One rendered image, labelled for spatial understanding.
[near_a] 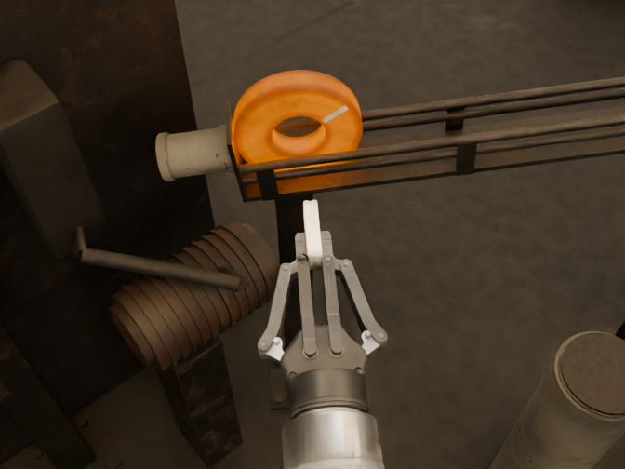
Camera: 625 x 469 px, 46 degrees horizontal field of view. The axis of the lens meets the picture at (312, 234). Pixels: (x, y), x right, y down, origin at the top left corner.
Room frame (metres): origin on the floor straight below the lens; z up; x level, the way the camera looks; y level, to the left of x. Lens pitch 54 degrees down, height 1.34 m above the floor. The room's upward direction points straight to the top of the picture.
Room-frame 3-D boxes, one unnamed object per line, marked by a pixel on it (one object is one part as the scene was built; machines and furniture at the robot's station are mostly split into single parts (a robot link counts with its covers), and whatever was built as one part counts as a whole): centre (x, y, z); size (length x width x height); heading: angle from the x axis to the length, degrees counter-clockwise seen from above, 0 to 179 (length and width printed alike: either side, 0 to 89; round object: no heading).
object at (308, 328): (0.37, 0.01, 0.70); 0.11 x 0.01 x 0.04; 6
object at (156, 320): (0.53, 0.16, 0.27); 0.22 x 0.13 x 0.53; 130
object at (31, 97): (0.59, 0.33, 0.68); 0.11 x 0.08 x 0.24; 40
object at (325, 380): (0.31, -0.01, 0.69); 0.09 x 0.08 x 0.07; 4
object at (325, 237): (0.44, -0.02, 0.70); 0.05 x 0.03 x 0.01; 4
